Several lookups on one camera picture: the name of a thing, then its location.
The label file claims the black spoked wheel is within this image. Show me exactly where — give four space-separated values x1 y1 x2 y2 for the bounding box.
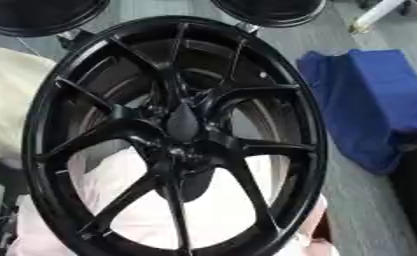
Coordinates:
19 15 331 256

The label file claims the black wheel stand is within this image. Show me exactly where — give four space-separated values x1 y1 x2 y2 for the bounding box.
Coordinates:
0 156 33 256

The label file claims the white cloth cover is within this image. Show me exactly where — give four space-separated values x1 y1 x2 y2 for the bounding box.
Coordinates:
5 146 341 256

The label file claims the blue cloth bag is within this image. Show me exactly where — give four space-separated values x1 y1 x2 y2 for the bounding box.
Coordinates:
295 48 417 176

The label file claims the cream cloth cover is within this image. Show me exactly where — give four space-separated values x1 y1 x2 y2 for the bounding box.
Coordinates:
0 44 60 171

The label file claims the white pole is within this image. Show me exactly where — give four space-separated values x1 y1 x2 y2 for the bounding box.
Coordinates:
348 0 408 34

